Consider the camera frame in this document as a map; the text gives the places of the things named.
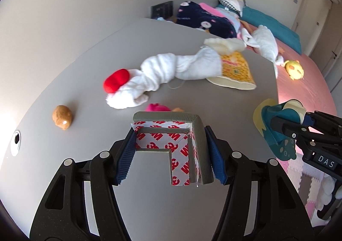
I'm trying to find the yellow tissue pack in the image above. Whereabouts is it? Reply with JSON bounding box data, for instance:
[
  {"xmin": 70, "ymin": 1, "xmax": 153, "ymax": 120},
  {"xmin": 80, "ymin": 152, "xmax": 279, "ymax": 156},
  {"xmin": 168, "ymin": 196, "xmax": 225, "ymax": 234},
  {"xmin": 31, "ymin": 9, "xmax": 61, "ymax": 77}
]
[{"xmin": 203, "ymin": 38, "xmax": 256, "ymax": 91}]

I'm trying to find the white goose plush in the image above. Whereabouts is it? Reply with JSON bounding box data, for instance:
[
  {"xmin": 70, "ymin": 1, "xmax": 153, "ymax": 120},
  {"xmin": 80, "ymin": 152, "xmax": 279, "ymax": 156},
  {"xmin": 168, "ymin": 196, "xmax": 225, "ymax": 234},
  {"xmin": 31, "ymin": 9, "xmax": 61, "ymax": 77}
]
[{"xmin": 240, "ymin": 25, "xmax": 284, "ymax": 78}]

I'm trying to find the colourful foam floor mat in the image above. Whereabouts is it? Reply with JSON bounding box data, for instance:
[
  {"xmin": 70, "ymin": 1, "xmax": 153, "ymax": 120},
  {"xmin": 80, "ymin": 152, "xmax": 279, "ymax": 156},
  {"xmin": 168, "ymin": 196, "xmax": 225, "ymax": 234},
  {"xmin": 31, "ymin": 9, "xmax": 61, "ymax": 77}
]
[{"xmin": 278, "ymin": 154, "xmax": 336, "ymax": 219}]

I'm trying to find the pink small toy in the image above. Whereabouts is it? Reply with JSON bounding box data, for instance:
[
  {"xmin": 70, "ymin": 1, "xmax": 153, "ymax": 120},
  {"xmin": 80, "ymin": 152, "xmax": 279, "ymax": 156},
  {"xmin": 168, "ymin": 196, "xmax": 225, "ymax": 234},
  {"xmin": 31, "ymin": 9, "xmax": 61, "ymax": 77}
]
[{"xmin": 145, "ymin": 103, "xmax": 171, "ymax": 112}]

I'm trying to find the patterned grey yellow pillow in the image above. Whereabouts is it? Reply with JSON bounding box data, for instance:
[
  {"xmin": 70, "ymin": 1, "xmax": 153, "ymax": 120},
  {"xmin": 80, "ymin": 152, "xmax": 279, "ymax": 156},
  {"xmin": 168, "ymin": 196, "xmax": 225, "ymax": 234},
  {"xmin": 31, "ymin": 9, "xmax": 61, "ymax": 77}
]
[{"xmin": 218, "ymin": 0, "xmax": 246, "ymax": 17}]

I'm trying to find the yellow chick plush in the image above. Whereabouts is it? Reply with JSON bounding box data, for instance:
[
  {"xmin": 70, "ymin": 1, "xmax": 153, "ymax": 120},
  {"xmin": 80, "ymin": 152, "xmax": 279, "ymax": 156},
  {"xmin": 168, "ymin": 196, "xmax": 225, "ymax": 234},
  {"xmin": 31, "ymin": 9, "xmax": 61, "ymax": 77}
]
[{"xmin": 283, "ymin": 60, "xmax": 304, "ymax": 80}]

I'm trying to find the navy rabbit print blanket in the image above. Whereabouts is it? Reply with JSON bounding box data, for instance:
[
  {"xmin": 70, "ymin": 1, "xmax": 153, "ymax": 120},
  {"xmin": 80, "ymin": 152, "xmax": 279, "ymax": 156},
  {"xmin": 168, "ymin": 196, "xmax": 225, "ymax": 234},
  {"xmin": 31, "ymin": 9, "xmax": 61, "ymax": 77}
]
[{"xmin": 176, "ymin": 1, "xmax": 237, "ymax": 38}]

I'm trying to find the white knotted cloth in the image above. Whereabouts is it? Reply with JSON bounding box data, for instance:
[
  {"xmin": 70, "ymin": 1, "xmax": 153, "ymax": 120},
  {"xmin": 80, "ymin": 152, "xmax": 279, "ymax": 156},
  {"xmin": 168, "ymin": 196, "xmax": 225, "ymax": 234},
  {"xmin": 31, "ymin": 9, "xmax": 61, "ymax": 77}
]
[{"xmin": 106, "ymin": 47, "xmax": 222, "ymax": 110}]

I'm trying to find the black wall switch panel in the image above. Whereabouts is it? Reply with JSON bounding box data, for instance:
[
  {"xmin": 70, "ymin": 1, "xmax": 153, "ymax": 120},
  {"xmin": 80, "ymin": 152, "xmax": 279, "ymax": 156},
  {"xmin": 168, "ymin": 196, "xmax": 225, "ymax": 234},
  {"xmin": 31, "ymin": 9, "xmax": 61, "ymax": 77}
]
[{"xmin": 150, "ymin": 1, "xmax": 173, "ymax": 19}]

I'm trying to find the grey foam corner guard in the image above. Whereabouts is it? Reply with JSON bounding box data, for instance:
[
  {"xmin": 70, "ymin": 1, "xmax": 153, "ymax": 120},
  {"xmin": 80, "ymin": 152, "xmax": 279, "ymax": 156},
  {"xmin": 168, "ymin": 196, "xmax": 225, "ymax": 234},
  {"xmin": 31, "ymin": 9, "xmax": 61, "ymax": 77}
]
[{"xmin": 131, "ymin": 111, "xmax": 214, "ymax": 186}]

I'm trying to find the pink blanket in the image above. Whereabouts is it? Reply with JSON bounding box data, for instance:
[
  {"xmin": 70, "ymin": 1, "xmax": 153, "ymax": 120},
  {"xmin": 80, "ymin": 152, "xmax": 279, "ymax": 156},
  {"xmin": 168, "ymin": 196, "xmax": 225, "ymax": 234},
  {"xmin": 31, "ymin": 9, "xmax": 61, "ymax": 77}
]
[{"xmin": 199, "ymin": 3, "xmax": 224, "ymax": 17}]

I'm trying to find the teal long pillow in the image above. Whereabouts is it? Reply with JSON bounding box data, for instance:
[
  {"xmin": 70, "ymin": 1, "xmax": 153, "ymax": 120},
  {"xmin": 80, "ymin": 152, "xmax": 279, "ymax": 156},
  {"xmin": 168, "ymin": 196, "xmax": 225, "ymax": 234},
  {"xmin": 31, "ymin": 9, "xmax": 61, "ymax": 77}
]
[{"xmin": 215, "ymin": 3, "xmax": 303, "ymax": 55}]

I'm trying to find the red round plush piece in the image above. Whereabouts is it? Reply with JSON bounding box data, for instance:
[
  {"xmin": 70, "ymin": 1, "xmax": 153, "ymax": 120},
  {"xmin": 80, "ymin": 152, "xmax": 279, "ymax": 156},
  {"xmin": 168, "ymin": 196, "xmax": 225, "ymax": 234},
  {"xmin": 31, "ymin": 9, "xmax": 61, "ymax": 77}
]
[{"xmin": 103, "ymin": 69, "xmax": 130, "ymax": 93}]

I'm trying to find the brown round toy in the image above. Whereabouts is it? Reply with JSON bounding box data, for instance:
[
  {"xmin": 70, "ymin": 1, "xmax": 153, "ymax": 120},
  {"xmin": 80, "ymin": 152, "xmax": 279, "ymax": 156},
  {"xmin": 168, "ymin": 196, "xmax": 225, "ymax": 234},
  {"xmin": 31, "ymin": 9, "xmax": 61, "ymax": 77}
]
[{"xmin": 52, "ymin": 105, "xmax": 72, "ymax": 131}]

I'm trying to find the light blue small cloth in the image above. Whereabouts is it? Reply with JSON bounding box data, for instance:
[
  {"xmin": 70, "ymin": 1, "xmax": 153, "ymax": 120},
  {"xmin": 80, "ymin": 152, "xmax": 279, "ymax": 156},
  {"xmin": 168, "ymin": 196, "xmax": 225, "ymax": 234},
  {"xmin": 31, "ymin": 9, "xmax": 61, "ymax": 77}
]
[{"xmin": 157, "ymin": 17, "xmax": 174, "ymax": 23}]

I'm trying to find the pink bed sheet mattress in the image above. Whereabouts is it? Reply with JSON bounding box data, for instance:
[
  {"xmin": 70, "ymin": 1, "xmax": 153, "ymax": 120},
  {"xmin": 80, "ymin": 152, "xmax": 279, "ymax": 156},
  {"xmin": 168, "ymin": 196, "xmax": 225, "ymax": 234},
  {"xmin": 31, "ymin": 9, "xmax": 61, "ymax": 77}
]
[{"xmin": 276, "ymin": 40, "xmax": 337, "ymax": 116}]

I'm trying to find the teal yellow dinosaur toy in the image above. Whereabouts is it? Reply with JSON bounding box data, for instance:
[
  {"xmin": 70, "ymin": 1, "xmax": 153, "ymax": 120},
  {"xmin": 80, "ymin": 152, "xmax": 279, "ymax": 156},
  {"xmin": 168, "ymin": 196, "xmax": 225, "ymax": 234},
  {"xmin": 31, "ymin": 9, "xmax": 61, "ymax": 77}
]
[{"xmin": 253, "ymin": 99, "xmax": 306, "ymax": 161}]

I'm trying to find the grey dresser cabinet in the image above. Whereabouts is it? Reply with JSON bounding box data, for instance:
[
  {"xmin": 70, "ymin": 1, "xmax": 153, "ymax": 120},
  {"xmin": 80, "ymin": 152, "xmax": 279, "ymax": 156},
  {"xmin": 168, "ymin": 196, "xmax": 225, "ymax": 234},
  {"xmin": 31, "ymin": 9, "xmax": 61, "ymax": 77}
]
[{"xmin": 0, "ymin": 18, "xmax": 279, "ymax": 241}]

